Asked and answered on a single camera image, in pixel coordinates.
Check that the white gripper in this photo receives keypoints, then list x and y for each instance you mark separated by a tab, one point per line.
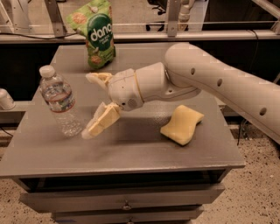
123	88

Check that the clear plastic water bottle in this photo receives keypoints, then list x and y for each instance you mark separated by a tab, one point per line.
58	96

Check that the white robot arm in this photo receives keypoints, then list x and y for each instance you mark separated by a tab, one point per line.
185	72

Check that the green rice chip bag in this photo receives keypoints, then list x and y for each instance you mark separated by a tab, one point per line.
93	21

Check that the grey drawer cabinet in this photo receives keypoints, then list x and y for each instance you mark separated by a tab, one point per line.
131	153

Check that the yellow sponge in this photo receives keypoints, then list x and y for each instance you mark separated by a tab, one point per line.
182	124

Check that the white cylinder at left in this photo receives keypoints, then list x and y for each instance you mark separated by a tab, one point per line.
6	101

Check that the metal drawer knob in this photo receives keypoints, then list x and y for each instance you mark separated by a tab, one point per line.
126	206

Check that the upper grey drawer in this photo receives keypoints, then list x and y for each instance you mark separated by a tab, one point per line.
112	199

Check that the grey drawer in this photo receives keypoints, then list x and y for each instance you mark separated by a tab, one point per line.
112	199
135	215

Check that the lower grey drawer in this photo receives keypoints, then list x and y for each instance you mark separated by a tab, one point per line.
135	215

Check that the metal frame rail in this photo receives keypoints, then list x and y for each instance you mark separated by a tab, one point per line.
138	21

